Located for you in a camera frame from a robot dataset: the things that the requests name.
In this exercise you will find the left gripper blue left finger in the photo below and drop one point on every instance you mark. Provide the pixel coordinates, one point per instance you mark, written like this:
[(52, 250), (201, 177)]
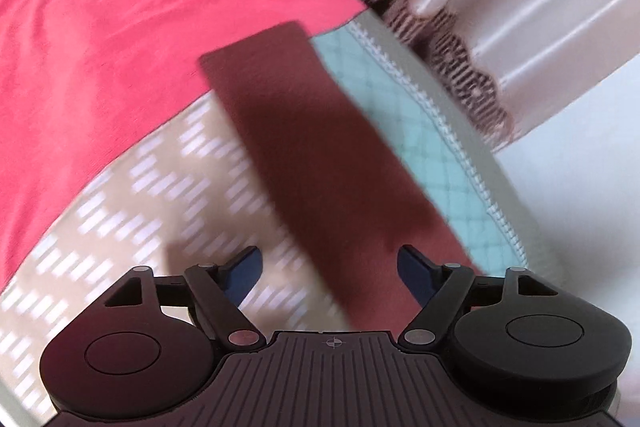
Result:
[(216, 293)]

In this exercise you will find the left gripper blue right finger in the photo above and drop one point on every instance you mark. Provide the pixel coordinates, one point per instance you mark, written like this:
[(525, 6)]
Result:
[(440, 291)]

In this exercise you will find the dark red knit sweater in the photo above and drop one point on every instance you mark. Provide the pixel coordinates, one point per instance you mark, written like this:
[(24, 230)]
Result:
[(337, 186)]

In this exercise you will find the patterned beige teal quilt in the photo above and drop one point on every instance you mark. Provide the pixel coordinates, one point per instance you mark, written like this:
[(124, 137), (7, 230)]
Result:
[(188, 192)]

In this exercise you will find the pink bed sheet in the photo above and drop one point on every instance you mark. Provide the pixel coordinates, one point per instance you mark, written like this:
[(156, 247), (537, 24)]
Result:
[(83, 80)]

